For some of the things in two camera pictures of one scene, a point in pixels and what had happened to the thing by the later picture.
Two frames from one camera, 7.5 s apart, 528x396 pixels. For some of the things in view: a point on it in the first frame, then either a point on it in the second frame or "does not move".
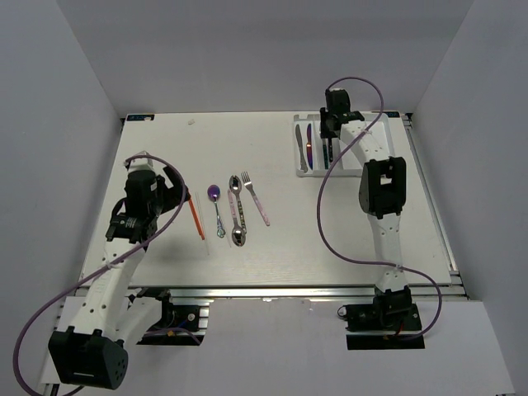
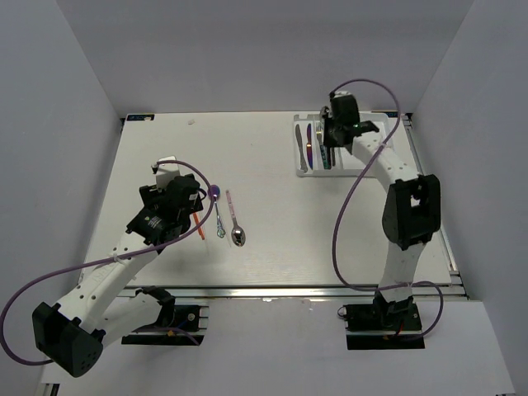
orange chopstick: [196, 219] does not move
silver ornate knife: [304, 168] does not move
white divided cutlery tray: [317, 156] does not move
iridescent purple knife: [308, 146] does not move
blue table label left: [140, 117] does not move
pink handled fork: [247, 183] -> [319, 131]
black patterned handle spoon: [235, 185] -> [340, 157]
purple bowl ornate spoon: [214, 191] does not move
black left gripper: [174, 193] -> [151, 196]
